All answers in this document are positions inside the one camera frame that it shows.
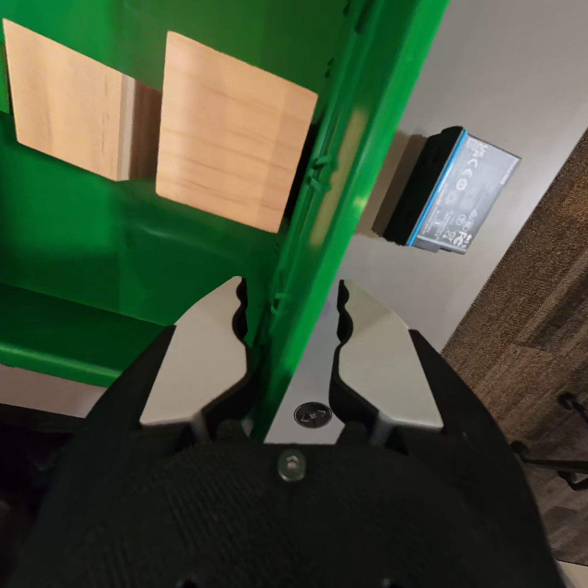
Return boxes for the black battery pack blue stripe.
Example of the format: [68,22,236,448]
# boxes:
[383,126,522,254]

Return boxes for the green plastic bin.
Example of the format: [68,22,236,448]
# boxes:
[0,0,451,444]

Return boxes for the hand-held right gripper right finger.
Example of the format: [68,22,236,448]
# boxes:
[328,279,445,447]

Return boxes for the grey desk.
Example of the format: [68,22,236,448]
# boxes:
[0,0,588,444]

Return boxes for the light wooden block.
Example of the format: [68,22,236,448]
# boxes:
[155,31,319,234]
[2,18,136,182]

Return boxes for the black office chair base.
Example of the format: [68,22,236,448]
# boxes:
[510,393,588,492]

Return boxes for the black desk screw cap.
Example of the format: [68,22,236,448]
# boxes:
[294,402,332,430]

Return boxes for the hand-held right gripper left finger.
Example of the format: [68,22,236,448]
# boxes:
[139,276,260,442]

